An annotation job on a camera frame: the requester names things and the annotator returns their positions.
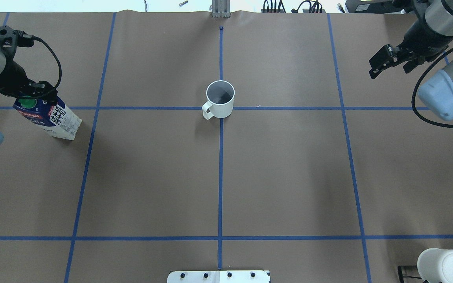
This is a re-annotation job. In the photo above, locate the white mug with handle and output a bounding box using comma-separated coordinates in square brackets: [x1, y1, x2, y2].
[202, 80, 235, 120]

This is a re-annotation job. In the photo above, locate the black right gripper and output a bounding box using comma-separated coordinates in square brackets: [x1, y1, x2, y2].
[369, 18, 449, 79]

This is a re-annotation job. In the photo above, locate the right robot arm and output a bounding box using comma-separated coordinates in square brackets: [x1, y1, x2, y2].
[369, 0, 453, 129]

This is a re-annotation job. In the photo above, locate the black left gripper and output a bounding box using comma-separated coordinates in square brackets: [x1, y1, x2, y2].
[0, 60, 58, 102]

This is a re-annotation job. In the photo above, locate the aluminium frame post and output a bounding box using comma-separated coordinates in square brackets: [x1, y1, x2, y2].
[210, 0, 231, 18]

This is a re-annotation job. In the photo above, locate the black wire mug rack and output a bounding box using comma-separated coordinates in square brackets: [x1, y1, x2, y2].
[397, 265, 427, 283]

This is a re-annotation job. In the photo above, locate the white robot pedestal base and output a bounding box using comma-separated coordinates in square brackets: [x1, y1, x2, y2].
[167, 270, 271, 283]

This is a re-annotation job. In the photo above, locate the blue Pascual milk carton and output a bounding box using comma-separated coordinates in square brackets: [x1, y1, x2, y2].
[13, 98, 82, 140]

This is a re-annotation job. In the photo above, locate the white upside-down mug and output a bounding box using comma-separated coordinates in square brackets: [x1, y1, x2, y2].
[417, 248, 453, 283]

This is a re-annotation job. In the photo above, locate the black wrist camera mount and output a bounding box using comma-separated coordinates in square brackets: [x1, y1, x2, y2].
[0, 25, 36, 47]

